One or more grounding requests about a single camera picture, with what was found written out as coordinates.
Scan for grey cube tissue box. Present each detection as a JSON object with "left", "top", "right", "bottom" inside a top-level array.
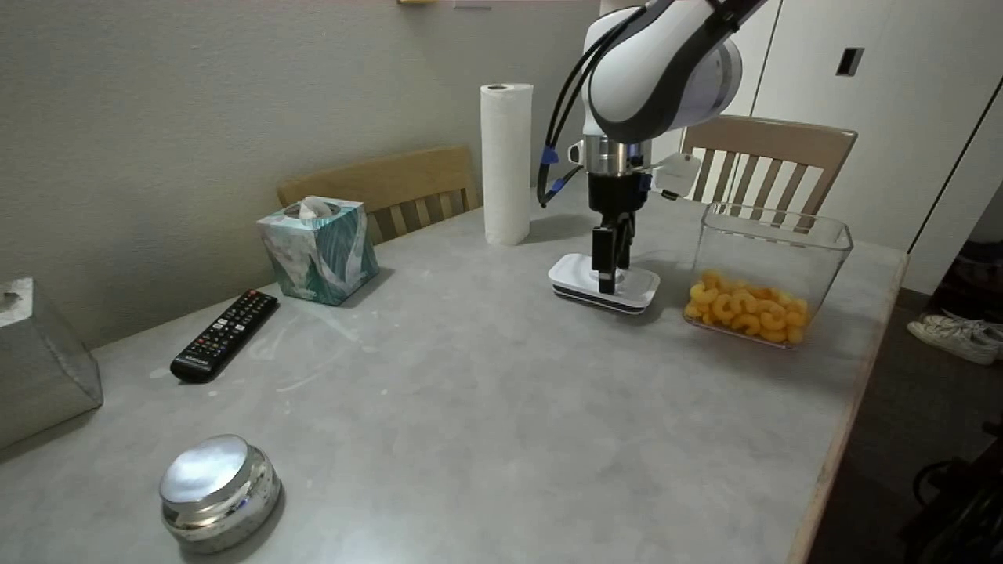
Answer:
[{"left": 0, "top": 274, "right": 108, "bottom": 454}]

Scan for black cable with blue plug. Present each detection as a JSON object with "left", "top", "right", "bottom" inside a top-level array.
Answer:
[{"left": 532, "top": 19, "right": 631, "bottom": 211}]

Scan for dark wall outlet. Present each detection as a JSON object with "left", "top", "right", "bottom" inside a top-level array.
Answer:
[{"left": 833, "top": 43, "right": 870, "bottom": 79}]

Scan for clear plastic food container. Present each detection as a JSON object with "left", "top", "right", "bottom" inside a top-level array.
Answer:
[{"left": 684, "top": 201, "right": 857, "bottom": 351}]

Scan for teal patterned tissue box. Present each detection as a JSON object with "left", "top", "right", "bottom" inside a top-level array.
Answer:
[{"left": 254, "top": 190, "right": 382, "bottom": 310}]

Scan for pale wooden slatted chair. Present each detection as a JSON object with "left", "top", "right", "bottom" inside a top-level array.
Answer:
[
  {"left": 275, "top": 141, "right": 483, "bottom": 247},
  {"left": 678, "top": 113, "right": 862, "bottom": 236}
]

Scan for white shoes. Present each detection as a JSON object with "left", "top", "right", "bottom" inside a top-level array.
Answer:
[{"left": 906, "top": 310, "right": 1003, "bottom": 369}]

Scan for clear container with yellow snacks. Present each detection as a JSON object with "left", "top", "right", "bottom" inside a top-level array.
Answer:
[{"left": 684, "top": 269, "right": 811, "bottom": 348}]

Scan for white paper towel roll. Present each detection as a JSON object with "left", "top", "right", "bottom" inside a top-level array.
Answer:
[{"left": 477, "top": 79, "right": 537, "bottom": 251}]

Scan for black remote control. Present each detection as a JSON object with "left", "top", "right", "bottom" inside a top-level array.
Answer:
[{"left": 167, "top": 289, "right": 281, "bottom": 386}]

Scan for dark bag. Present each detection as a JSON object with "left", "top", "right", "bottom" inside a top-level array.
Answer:
[{"left": 928, "top": 237, "right": 1003, "bottom": 323}]

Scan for round silver metal tin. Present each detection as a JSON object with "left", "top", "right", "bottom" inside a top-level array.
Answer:
[{"left": 157, "top": 432, "right": 284, "bottom": 553}]

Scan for black wheeled frame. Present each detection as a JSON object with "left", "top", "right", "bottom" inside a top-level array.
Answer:
[{"left": 896, "top": 426, "right": 1003, "bottom": 564}]

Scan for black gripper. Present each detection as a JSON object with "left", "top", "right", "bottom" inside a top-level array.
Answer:
[{"left": 586, "top": 168, "right": 651, "bottom": 297}]

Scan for white lid with round button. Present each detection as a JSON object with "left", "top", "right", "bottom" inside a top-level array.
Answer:
[{"left": 547, "top": 251, "right": 665, "bottom": 319}]

